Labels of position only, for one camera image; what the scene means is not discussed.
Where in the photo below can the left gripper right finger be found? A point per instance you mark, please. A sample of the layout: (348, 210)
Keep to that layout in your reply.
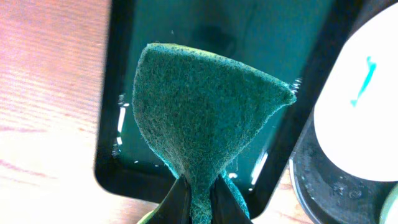
(225, 209)

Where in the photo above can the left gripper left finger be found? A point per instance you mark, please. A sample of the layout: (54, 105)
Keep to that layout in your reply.
(175, 208)

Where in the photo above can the green scrub sponge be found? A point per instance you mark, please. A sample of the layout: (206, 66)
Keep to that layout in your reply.
(198, 110)

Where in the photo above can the white plate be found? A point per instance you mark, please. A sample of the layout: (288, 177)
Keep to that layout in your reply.
(355, 117)

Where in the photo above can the round black tray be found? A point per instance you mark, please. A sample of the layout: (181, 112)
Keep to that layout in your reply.
(327, 193)

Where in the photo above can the black rectangular tray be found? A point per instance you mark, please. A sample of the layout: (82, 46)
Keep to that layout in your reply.
(295, 41)

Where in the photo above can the lower mint green plate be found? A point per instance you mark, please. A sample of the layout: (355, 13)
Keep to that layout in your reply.
(388, 214)

